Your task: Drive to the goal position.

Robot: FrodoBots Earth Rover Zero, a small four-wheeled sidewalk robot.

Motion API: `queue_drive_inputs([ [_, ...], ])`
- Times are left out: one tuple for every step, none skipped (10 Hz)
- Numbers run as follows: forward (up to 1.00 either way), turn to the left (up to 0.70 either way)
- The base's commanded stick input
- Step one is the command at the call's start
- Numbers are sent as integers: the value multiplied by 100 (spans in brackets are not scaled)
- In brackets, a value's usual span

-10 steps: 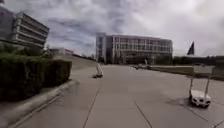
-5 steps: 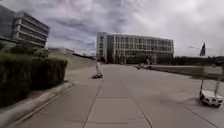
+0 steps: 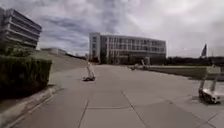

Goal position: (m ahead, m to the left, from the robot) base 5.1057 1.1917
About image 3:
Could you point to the large grey glazed building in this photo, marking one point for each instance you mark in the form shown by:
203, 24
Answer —
133, 50

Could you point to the grey concrete paved plaza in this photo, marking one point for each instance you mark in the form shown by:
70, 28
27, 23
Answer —
133, 93

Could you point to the pale concrete slope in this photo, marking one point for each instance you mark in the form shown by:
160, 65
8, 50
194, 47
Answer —
63, 61

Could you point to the grass strip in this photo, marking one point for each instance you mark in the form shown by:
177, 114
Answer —
180, 71

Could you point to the row of trees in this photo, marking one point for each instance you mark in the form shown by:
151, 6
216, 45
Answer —
193, 60

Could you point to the green hedge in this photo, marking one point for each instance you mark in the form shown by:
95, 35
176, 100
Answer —
23, 75

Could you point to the concrete kerb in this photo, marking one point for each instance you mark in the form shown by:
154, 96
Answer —
30, 103

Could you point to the grey building with horizontal bands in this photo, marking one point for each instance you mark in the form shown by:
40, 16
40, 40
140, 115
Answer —
20, 30

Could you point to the small robot with white frame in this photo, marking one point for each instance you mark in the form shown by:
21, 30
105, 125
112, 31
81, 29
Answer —
90, 71

